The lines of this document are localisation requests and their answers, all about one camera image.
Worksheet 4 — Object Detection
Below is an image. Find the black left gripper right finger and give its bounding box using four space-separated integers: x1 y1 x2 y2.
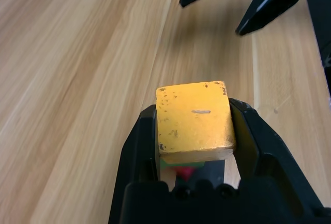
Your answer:
229 97 314 197

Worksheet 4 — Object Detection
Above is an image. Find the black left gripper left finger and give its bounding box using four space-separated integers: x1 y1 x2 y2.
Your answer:
121 104 161 184

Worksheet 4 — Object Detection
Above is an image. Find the green wooden block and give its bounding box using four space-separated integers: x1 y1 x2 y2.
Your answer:
159 158 205 170

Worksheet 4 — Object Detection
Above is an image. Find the red wooden block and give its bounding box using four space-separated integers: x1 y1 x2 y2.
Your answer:
175 166 196 182

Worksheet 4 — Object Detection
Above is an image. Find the yellow wooden block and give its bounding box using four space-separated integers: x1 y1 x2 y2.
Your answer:
155 80 237 165

